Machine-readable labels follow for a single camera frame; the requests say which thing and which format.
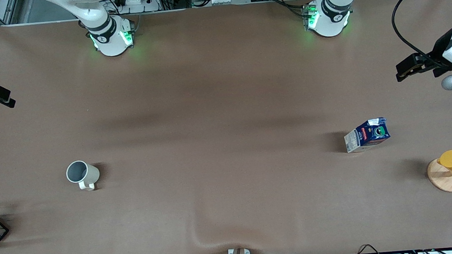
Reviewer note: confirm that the white power strip with plugs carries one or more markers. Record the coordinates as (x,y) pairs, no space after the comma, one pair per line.
(137,0)

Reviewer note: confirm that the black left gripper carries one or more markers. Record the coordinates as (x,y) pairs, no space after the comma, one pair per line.
(438,54)

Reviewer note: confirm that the white ribbed mug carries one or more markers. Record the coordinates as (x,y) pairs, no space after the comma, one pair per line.
(86,176)

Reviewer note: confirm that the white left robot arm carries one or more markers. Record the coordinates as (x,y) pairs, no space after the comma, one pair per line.
(328,22)

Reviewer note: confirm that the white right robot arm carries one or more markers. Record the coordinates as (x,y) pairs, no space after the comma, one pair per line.
(108,35)

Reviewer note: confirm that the blue milk carton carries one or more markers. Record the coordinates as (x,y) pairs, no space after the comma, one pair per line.
(368,135)

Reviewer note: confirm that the brown table cloth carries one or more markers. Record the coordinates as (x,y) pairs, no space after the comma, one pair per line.
(224,103)

